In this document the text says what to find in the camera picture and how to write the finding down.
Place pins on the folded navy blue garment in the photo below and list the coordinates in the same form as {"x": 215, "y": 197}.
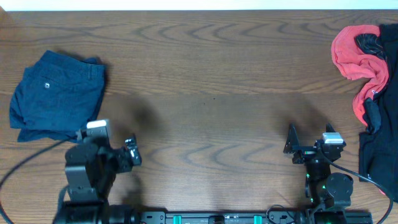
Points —
{"x": 27, "y": 135}

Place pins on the black garment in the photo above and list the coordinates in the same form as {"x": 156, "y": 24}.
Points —
{"x": 378, "y": 145}

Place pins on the navy blue shorts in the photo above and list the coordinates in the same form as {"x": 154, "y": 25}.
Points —
{"x": 58, "y": 93}

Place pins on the red cloth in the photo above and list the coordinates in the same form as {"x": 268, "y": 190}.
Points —
{"x": 354, "y": 64}

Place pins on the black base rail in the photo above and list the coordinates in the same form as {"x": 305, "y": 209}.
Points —
{"x": 276, "y": 214}

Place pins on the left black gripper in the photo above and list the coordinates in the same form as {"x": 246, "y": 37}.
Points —
{"x": 125, "y": 164}

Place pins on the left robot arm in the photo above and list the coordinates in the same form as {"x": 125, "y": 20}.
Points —
{"x": 91, "y": 169}

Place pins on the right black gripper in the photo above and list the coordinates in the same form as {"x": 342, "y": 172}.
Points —
{"x": 293, "y": 146}

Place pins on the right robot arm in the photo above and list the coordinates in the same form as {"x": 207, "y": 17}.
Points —
{"x": 329, "y": 192}

